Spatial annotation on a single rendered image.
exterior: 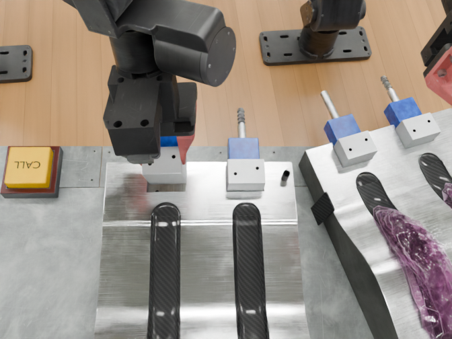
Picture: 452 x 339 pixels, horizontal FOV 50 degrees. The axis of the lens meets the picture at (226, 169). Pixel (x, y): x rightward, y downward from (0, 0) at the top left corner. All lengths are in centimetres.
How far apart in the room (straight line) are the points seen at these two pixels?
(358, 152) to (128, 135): 39
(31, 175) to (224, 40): 41
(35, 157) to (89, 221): 13
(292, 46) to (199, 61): 48
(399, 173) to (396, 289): 19
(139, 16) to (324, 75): 50
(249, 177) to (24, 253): 35
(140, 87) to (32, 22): 50
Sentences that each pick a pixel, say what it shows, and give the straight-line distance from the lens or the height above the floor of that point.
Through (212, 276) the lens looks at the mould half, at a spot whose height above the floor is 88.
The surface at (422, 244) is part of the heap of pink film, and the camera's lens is 69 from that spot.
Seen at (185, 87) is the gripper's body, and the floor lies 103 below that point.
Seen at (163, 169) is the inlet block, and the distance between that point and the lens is 61.
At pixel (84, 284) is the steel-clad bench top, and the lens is 74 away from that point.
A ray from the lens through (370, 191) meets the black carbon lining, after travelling 76.
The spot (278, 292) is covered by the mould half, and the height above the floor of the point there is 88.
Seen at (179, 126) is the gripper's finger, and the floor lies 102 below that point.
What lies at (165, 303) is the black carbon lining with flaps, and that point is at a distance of 64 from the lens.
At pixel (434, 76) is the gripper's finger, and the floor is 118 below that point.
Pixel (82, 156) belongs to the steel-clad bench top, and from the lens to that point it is 81.
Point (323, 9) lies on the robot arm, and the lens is 80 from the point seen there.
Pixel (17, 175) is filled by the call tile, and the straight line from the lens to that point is 78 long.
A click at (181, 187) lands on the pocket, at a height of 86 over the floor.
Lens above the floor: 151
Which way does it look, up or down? 66 degrees down
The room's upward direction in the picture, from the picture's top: 9 degrees clockwise
